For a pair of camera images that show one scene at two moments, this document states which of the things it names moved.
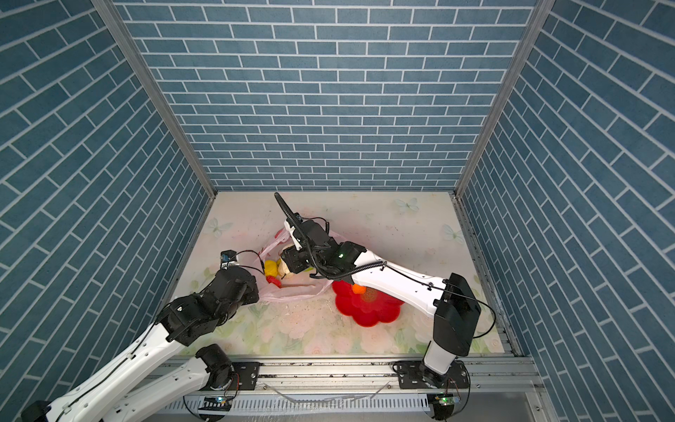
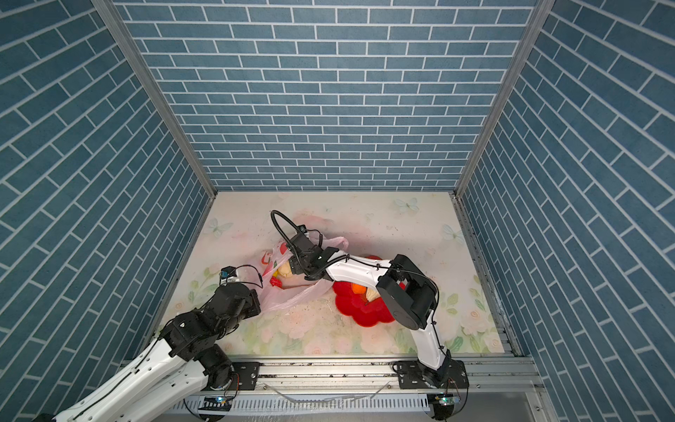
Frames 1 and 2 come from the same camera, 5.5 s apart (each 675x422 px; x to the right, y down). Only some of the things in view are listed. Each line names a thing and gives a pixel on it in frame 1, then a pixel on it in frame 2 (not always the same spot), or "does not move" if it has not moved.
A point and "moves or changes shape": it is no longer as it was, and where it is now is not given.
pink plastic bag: (298, 286) moves or changes shape
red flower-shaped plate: (367, 309) does not move
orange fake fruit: (359, 289) does not move
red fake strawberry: (273, 280) does not move
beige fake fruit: (284, 270) to (371, 294)
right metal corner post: (540, 10) does not move
